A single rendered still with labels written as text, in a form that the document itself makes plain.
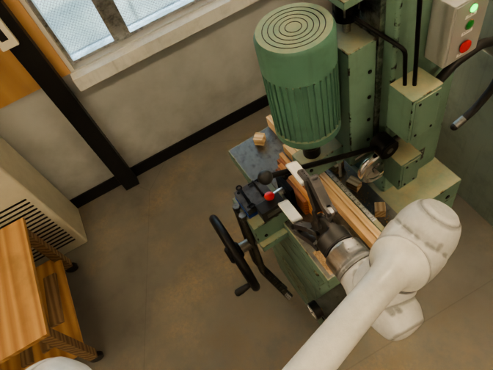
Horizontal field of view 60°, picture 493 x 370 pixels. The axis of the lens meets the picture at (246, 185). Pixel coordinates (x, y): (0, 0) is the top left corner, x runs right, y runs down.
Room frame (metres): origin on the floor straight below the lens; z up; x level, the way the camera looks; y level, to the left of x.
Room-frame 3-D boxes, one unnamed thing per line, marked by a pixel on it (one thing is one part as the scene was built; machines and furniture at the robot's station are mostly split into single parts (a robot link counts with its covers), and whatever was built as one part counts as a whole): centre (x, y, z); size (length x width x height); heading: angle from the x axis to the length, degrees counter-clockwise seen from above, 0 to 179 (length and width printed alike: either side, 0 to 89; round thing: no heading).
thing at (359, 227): (0.64, -0.23, 0.92); 0.55 x 0.02 x 0.04; 13
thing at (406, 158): (0.63, -0.43, 1.02); 0.09 x 0.07 x 0.12; 13
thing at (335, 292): (0.45, -0.13, 0.58); 0.12 x 0.08 x 0.08; 103
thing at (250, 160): (0.73, -0.10, 0.87); 0.61 x 0.30 x 0.06; 13
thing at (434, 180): (0.77, -0.33, 0.76); 0.57 x 0.45 x 0.09; 103
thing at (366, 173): (0.65, -0.37, 1.02); 0.12 x 0.03 x 0.12; 103
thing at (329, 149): (0.74, -0.23, 1.02); 0.14 x 0.07 x 0.09; 103
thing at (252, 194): (0.71, -0.02, 0.99); 0.13 x 0.11 x 0.06; 13
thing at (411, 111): (0.64, -0.46, 1.22); 0.09 x 0.08 x 0.15; 103
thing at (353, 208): (0.76, -0.23, 0.92); 0.60 x 0.02 x 0.05; 13
